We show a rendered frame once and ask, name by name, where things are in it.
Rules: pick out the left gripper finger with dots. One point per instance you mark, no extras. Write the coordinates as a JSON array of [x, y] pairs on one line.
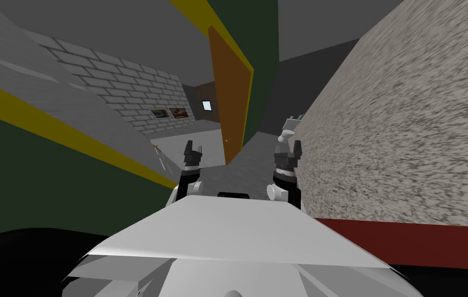
[[198, 150], [188, 147]]

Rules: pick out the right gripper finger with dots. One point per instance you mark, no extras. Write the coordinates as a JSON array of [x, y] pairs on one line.
[[298, 149], [282, 146]]

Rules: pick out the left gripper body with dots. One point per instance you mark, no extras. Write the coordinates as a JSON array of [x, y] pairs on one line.
[[192, 159]]

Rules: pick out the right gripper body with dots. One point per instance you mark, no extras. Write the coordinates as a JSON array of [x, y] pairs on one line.
[[286, 161]]

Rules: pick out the bright window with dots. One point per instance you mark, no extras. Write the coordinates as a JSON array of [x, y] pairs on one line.
[[207, 105]]

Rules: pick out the brown door leaf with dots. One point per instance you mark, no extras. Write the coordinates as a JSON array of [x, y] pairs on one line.
[[230, 99]]

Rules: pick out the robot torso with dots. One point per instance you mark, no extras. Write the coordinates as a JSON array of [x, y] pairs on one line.
[[233, 235]]

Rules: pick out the framed wall picture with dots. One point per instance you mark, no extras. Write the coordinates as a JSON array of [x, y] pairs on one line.
[[160, 113], [178, 112]]

